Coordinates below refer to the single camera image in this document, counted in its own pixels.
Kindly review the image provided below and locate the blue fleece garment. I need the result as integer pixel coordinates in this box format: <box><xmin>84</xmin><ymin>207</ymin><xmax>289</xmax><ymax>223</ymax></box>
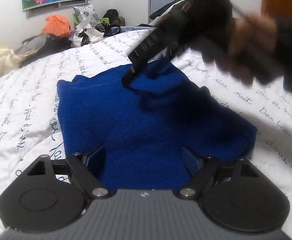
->
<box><xmin>57</xmin><ymin>59</ymin><xmax>257</xmax><ymax>191</ymax></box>

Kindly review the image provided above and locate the dark clothes pile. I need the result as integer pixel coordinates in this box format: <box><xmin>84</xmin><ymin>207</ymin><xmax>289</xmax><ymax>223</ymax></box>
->
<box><xmin>149</xmin><ymin>0</ymin><xmax>186</xmax><ymax>27</ymax></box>

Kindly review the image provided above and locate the person's right hand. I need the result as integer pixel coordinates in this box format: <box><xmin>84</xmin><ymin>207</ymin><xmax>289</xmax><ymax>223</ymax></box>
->
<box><xmin>216</xmin><ymin>13</ymin><xmax>277</xmax><ymax>87</ymax></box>

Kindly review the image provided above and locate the grey monitor screen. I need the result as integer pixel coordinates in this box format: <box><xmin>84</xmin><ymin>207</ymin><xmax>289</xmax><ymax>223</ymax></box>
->
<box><xmin>148</xmin><ymin>0</ymin><xmax>173</xmax><ymax>16</ymax></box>

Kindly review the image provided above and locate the green and black bag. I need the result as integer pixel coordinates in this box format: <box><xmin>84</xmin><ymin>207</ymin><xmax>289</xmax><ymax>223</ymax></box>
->
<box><xmin>100</xmin><ymin>9</ymin><xmax>126</xmax><ymax>27</ymax></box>

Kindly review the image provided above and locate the blue floral white pillow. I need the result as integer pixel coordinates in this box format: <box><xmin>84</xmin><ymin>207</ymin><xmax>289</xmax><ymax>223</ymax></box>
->
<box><xmin>73</xmin><ymin>3</ymin><xmax>100</xmax><ymax>28</ymax></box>

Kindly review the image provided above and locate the white script-print bedsheet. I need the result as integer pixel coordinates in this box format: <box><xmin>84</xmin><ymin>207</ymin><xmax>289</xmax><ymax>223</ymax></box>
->
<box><xmin>0</xmin><ymin>30</ymin><xmax>292</xmax><ymax>238</ymax></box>

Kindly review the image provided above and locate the orange bag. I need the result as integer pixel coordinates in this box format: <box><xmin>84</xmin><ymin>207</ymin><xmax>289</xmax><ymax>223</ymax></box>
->
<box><xmin>41</xmin><ymin>15</ymin><xmax>71</xmax><ymax>37</ymax></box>

